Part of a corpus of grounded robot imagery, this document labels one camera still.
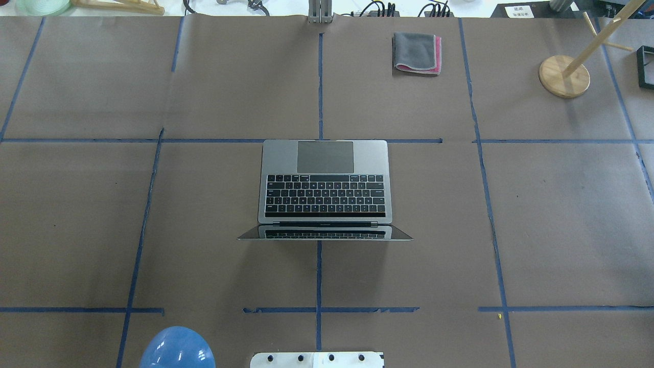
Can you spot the grey laptop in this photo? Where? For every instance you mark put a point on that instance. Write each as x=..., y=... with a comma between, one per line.
x=314, y=190

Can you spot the grey pink folded cloth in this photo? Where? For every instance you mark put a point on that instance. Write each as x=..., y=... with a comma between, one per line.
x=417, y=53

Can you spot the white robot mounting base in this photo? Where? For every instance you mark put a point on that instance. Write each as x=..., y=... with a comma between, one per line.
x=318, y=359

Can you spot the blue desk lamp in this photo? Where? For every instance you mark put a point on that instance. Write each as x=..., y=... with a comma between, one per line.
x=177, y=346

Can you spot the wooden mug tree stand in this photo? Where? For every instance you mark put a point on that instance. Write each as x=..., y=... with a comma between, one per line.
x=567, y=77

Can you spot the wooden dish rack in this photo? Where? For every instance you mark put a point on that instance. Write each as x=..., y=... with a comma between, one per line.
x=142, y=7

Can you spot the black wine glass tray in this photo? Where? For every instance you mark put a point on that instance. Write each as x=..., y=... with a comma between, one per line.
x=644, y=64

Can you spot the green glass plate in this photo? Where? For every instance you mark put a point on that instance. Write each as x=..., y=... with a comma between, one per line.
x=42, y=7

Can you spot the aluminium camera post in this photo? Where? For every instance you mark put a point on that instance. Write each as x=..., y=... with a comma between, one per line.
x=320, y=11

